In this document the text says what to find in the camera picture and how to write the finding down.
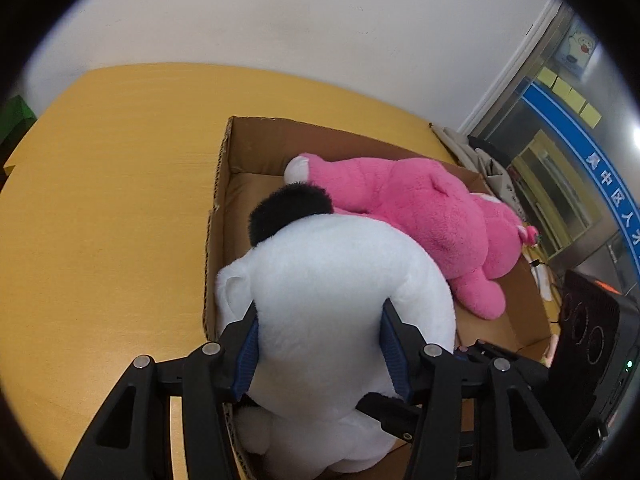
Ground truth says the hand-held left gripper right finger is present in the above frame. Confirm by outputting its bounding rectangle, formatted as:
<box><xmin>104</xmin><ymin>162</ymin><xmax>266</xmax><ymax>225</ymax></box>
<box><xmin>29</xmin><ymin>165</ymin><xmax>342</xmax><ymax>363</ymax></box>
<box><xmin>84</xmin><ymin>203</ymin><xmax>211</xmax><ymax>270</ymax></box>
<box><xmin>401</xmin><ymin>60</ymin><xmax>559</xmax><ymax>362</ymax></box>
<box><xmin>380</xmin><ymin>298</ymin><xmax>582</xmax><ymax>480</ymax></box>

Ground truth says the grey cloth bag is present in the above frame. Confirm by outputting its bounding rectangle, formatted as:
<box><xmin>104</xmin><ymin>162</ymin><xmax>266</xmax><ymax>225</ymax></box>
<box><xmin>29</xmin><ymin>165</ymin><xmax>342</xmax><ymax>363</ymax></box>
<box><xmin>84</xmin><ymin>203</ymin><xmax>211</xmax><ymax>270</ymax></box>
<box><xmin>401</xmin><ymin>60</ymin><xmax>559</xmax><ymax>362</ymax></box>
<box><xmin>430</xmin><ymin>122</ymin><xmax>527</xmax><ymax>222</ymax></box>

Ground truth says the cartoon poster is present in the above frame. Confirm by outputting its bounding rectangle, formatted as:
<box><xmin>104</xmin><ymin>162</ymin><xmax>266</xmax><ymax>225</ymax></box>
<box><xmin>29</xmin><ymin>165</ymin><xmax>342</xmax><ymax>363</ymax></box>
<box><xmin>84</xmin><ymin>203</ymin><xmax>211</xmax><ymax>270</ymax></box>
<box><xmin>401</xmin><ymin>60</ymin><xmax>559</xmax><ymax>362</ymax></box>
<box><xmin>559</xmin><ymin>19</ymin><xmax>602</xmax><ymax>80</ymax></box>

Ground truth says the glass door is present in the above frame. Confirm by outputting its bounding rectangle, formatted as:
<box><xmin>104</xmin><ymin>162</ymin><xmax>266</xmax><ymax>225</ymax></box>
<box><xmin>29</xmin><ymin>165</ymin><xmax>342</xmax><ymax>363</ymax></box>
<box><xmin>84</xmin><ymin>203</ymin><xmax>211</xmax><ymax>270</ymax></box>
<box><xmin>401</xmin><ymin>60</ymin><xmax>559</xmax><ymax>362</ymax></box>
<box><xmin>467</xmin><ymin>2</ymin><xmax>640</xmax><ymax>296</ymax></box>

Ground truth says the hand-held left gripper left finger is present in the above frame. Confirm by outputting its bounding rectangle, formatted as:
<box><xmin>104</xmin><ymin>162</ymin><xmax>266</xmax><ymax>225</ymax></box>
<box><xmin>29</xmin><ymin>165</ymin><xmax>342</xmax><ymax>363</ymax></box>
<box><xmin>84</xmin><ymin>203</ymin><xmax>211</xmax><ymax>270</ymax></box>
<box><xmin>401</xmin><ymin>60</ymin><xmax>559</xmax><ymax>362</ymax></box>
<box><xmin>60</xmin><ymin>300</ymin><xmax>261</xmax><ymax>480</ymax></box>

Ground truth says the blue door banner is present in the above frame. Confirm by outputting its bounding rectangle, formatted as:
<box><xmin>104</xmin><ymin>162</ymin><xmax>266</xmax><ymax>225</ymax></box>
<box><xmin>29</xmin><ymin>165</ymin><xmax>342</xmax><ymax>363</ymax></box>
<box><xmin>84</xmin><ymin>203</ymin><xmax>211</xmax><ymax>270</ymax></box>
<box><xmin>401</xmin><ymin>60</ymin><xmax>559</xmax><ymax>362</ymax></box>
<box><xmin>522</xmin><ymin>81</ymin><xmax>640</xmax><ymax>266</ymax></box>

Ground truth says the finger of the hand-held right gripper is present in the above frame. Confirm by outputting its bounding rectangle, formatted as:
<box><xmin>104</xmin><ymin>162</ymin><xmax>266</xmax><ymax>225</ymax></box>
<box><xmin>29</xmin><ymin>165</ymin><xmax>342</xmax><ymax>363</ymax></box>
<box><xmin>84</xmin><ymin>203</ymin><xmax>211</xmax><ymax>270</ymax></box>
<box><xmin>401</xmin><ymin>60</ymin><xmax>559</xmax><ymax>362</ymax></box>
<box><xmin>356</xmin><ymin>391</ymin><xmax>427</xmax><ymax>443</ymax></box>
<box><xmin>452</xmin><ymin>339</ymin><xmax>552</xmax><ymax>398</ymax></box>

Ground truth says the black cable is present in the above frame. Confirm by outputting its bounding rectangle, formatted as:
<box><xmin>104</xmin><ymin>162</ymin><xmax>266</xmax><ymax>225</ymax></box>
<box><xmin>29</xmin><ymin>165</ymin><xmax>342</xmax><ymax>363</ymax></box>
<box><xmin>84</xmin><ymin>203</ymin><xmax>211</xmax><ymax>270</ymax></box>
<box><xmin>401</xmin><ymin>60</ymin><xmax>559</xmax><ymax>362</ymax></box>
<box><xmin>527</xmin><ymin>255</ymin><xmax>568</xmax><ymax>323</ymax></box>

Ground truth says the white plush toy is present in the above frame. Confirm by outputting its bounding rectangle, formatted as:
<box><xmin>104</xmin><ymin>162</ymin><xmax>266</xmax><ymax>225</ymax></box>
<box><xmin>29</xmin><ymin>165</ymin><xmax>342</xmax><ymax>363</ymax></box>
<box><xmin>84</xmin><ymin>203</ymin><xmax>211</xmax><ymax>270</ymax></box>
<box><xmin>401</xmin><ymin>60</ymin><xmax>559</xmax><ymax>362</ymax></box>
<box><xmin>214</xmin><ymin>182</ymin><xmax>457</xmax><ymax>478</ymax></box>

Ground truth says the pink plush toy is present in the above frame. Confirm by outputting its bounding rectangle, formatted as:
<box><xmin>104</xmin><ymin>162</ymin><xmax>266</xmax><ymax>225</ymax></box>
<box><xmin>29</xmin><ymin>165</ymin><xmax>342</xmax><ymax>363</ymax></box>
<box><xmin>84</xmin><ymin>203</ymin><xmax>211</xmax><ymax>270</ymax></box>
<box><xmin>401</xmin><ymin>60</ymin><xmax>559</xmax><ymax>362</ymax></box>
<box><xmin>283</xmin><ymin>154</ymin><xmax>541</xmax><ymax>321</ymax></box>

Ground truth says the white paper sheet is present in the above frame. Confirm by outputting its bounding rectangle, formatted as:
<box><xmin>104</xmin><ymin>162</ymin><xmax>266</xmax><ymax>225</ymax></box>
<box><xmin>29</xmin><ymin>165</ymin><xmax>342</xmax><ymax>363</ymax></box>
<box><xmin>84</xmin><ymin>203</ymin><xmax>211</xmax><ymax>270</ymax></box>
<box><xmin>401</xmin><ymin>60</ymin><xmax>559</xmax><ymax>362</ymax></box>
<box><xmin>530</xmin><ymin>259</ymin><xmax>557</xmax><ymax>303</ymax></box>

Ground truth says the cardboard box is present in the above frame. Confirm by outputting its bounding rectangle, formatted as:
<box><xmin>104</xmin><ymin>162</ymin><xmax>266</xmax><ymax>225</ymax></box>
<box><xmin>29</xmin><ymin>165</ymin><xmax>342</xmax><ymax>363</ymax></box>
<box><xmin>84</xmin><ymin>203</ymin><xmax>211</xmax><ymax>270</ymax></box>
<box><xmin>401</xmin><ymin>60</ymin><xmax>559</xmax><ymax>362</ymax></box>
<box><xmin>201</xmin><ymin>115</ymin><xmax>553</xmax><ymax>480</ymax></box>

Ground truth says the green cloth covered shelf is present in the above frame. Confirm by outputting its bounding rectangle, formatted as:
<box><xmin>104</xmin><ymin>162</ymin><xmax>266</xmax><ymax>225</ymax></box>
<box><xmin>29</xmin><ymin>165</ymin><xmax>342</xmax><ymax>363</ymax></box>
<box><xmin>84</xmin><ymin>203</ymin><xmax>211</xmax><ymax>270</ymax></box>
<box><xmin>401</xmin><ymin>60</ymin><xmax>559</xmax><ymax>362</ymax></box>
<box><xmin>0</xmin><ymin>94</ymin><xmax>39</xmax><ymax>147</ymax></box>

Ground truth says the row of yellow sticky notes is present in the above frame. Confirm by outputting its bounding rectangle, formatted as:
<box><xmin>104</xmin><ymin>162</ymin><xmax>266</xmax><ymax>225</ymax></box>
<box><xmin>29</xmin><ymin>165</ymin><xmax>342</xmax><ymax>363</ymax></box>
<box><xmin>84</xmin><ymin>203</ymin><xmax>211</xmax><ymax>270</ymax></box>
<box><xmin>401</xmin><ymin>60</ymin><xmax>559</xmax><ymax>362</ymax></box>
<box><xmin>536</xmin><ymin>64</ymin><xmax>604</xmax><ymax>129</ymax></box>

